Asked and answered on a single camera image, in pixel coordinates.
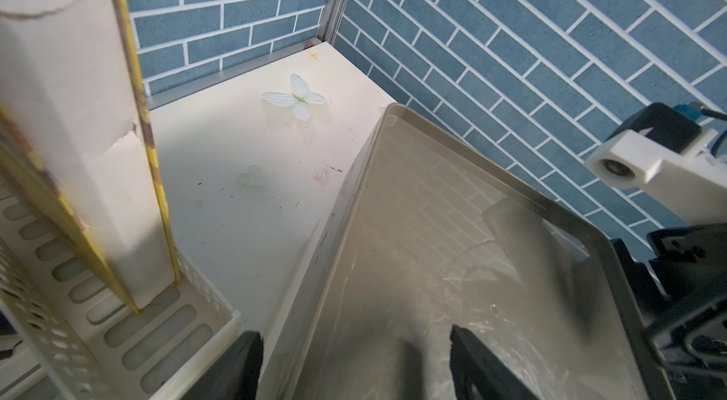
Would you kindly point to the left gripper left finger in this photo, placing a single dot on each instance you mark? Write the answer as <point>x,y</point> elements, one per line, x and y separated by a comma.
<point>235,374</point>

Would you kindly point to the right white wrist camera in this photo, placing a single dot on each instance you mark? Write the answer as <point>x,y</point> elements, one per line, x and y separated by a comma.
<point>667,154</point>

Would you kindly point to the white file organizer rack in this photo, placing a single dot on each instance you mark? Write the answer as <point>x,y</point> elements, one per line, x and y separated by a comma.
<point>72,338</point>

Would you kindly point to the olive drawer cabinet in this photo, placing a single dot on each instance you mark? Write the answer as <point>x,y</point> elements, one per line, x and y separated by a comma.
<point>427,235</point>

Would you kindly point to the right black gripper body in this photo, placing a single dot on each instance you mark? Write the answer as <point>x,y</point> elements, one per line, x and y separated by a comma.
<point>681,293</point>

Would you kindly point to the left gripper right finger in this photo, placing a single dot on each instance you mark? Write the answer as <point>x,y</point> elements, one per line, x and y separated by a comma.
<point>478,374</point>

